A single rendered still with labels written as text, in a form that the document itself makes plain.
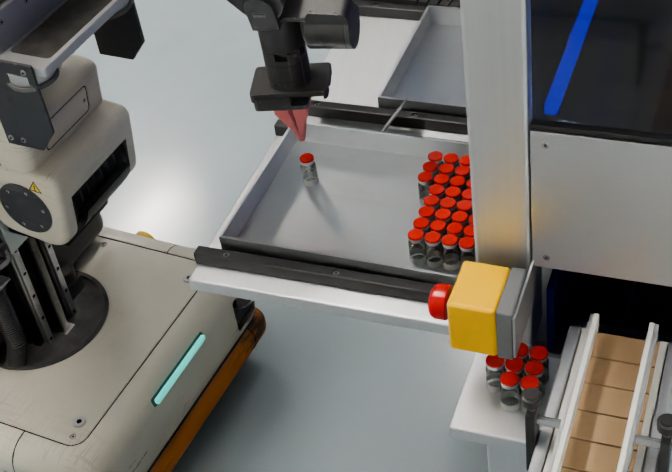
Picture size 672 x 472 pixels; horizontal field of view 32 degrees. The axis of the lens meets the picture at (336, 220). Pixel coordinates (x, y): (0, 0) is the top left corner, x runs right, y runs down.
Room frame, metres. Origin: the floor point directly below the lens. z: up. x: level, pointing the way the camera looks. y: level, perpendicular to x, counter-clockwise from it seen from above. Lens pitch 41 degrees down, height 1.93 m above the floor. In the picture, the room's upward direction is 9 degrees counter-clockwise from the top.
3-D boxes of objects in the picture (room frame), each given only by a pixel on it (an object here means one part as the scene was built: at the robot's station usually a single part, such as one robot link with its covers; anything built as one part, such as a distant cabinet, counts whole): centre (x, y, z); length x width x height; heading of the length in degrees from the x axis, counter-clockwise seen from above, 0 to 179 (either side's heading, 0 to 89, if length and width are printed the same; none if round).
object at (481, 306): (0.89, -0.15, 0.99); 0.08 x 0.07 x 0.07; 64
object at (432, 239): (1.17, -0.15, 0.90); 0.18 x 0.02 x 0.05; 153
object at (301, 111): (1.29, 0.04, 1.02); 0.07 x 0.07 x 0.09; 78
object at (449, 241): (1.16, -0.17, 0.90); 0.18 x 0.02 x 0.05; 153
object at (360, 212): (1.22, -0.05, 0.90); 0.34 x 0.26 x 0.04; 63
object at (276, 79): (1.29, 0.03, 1.09); 0.10 x 0.07 x 0.07; 78
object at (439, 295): (0.91, -0.11, 0.99); 0.04 x 0.04 x 0.04; 64
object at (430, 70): (1.48, -0.30, 0.90); 0.34 x 0.26 x 0.04; 64
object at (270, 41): (1.29, 0.03, 1.15); 0.07 x 0.06 x 0.07; 71
